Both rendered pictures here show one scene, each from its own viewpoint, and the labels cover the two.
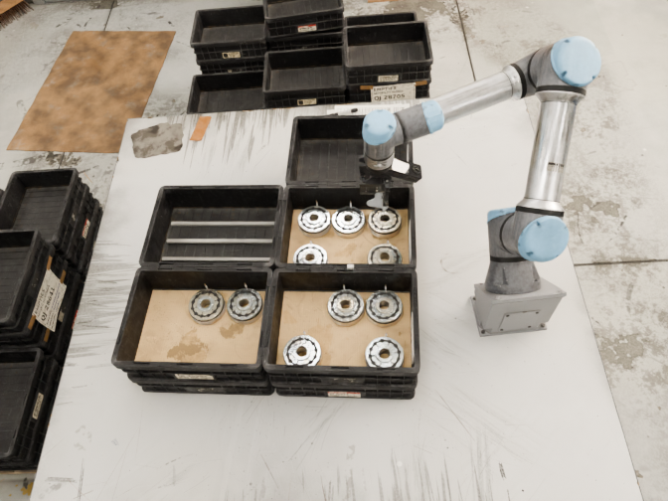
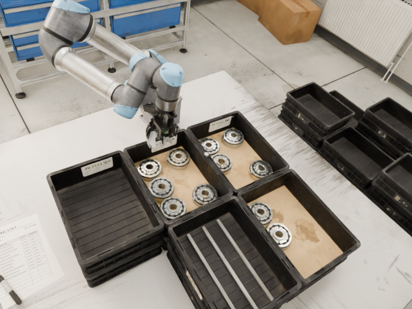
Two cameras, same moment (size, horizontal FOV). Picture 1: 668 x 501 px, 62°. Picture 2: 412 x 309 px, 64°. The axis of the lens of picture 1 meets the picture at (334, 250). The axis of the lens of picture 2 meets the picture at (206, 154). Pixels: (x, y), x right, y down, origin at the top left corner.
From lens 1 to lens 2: 1.60 m
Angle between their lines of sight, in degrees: 69
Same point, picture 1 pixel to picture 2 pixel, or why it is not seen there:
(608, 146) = not seen: outside the picture
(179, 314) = (293, 254)
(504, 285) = not seen: hidden behind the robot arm
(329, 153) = (95, 238)
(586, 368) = not seen: hidden behind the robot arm
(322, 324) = (236, 172)
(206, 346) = (295, 222)
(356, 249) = (177, 178)
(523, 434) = (214, 105)
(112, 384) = (349, 292)
